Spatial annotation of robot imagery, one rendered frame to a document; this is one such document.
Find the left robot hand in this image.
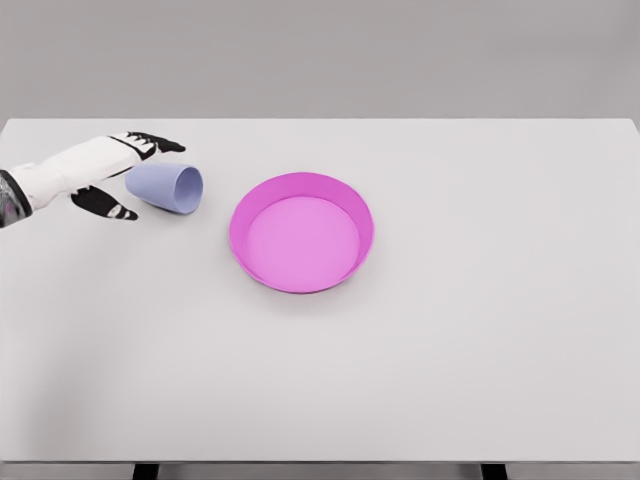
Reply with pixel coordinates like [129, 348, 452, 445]
[54, 131, 187, 223]

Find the lavender blue cup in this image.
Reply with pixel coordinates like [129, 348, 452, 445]
[124, 163, 205, 216]

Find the pink round plate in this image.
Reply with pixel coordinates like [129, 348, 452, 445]
[228, 171, 376, 295]

